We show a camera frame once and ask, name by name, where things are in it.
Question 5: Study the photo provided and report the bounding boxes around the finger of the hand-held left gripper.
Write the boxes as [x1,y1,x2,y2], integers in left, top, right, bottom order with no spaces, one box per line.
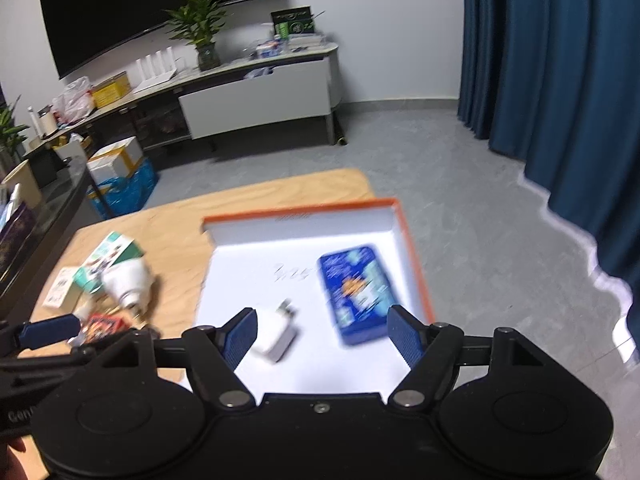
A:
[0,314,82,352]
[0,337,98,376]

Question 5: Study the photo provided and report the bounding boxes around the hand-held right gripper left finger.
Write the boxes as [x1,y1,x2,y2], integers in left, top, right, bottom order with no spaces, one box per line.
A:
[92,307,259,409]

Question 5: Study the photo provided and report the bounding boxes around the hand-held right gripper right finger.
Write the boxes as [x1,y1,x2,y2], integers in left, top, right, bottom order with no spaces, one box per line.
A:
[387,304,551,409]

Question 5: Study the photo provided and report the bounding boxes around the white USB charger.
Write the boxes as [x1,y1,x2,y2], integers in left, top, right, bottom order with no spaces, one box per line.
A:
[249,299,304,364]

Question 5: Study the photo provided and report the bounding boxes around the dark playing card box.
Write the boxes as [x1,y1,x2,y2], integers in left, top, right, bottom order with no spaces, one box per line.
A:
[79,311,132,346]

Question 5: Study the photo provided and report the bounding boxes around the orange white shallow box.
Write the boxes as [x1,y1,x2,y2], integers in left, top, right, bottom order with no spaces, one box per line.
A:
[192,199,437,396]

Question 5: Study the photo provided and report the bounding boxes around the small white cardboard box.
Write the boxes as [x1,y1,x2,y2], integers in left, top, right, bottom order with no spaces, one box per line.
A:
[42,266,83,309]

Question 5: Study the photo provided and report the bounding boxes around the green bandage box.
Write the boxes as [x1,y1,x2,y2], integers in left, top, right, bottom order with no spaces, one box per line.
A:
[75,232,147,293]

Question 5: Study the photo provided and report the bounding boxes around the white mosquito repellent plug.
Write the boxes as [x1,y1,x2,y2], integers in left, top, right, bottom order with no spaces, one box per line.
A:
[101,257,154,315]

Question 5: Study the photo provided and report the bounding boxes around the purple patterned box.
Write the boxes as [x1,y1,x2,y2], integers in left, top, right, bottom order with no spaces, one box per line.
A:
[0,199,40,283]

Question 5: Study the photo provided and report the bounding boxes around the black glass coffee table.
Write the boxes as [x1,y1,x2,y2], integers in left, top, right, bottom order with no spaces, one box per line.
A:
[0,157,103,306]

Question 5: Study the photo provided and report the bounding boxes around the blue plastic bag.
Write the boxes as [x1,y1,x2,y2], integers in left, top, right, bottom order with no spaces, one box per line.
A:
[86,159,160,219]

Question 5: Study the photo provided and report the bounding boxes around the white and yellow carton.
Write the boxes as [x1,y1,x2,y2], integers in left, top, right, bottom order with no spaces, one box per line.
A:
[86,136,147,182]

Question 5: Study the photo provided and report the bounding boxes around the leafy plant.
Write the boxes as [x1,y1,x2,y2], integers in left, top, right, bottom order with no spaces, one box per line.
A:
[0,94,32,171]

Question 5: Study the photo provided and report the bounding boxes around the white plastic bag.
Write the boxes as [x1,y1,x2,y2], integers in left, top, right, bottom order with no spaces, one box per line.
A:
[52,76,96,124]

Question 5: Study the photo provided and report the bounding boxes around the white and dark TV cabinet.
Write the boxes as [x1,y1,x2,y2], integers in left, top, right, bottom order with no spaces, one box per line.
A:
[20,42,342,162]

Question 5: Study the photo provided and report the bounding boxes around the yellow cardboard box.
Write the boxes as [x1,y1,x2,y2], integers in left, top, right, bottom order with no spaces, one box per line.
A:
[92,72,134,109]

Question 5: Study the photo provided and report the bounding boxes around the white router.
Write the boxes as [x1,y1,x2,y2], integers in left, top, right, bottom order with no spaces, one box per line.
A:
[134,49,182,86]

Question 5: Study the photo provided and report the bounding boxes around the blue and white packet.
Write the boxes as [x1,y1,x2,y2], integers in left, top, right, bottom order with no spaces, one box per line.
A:
[255,39,287,59]

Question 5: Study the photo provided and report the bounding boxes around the blue curtain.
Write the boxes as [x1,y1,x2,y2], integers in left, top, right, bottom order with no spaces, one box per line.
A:
[456,0,640,293]

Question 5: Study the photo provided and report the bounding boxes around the potted green plant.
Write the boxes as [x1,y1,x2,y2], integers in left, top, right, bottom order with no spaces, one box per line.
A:
[162,0,237,72]

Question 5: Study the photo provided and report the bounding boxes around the green and black box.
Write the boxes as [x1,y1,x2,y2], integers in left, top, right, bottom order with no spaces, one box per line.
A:
[270,6,319,39]

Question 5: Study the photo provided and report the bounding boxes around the black wall television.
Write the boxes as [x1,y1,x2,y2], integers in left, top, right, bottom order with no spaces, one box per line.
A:
[37,0,284,80]

